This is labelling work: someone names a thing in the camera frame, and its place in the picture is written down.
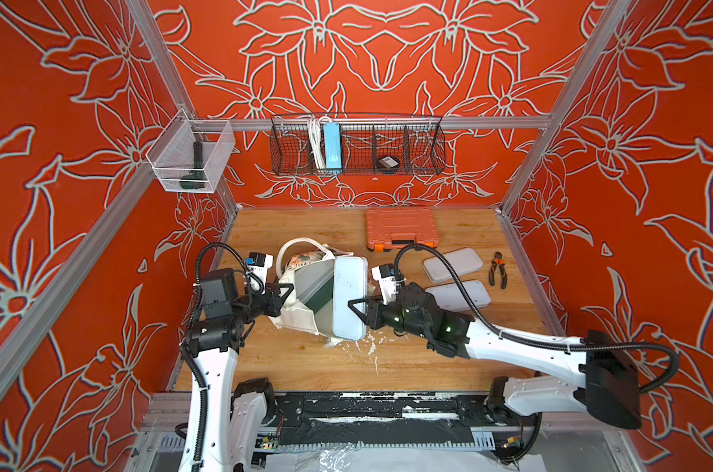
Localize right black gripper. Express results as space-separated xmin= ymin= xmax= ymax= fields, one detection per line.
xmin=350 ymin=290 xmax=434 ymax=337

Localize grey pencil case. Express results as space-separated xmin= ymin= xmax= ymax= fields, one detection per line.
xmin=426 ymin=280 xmax=492 ymax=312
xmin=332 ymin=256 xmax=368 ymax=341
xmin=423 ymin=248 xmax=484 ymax=284

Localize white canvas tote bag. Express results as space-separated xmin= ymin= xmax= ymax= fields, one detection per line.
xmin=272 ymin=237 xmax=352 ymax=346

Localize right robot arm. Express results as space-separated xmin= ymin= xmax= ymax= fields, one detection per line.
xmin=348 ymin=243 xmax=681 ymax=430

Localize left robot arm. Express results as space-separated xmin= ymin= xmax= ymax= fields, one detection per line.
xmin=175 ymin=243 xmax=293 ymax=471

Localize orange plastic tool case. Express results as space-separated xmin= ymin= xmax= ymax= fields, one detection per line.
xmin=365 ymin=206 xmax=440 ymax=252

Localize orange black pliers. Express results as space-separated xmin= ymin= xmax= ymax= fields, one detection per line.
xmin=488 ymin=252 xmax=508 ymax=290

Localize dark green flashlight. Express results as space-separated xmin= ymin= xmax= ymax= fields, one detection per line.
xmin=179 ymin=141 xmax=206 ymax=191

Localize light blue box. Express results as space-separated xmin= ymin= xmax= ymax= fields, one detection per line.
xmin=322 ymin=121 xmax=343 ymax=174

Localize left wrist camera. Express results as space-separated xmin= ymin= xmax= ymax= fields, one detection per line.
xmin=245 ymin=252 xmax=274 ymax=285

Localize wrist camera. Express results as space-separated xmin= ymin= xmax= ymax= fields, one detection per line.
xmin=371 ymin=264 xmax=399 ymax=305
xmin=245 ymin=252 xmax=274 ymax=285

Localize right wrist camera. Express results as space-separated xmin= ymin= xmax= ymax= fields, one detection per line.
xmin=371 ymin=264 xmax=399 ymax=305

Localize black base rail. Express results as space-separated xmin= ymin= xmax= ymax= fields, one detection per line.
xmin=257 ymin=391 xmax=536 ymax=452

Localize clear acrylic wall box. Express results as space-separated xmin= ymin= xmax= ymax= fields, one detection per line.
xmin=146 ymin=109 xmax=236 ymax=194

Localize black wire wall basket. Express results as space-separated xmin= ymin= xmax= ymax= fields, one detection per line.
xmin=270 ymin=113 xmax=448 ymax=177

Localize white coiled cable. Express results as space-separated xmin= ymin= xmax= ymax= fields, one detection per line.
xmin=307 ymin=116 xmax=326 ymax=172

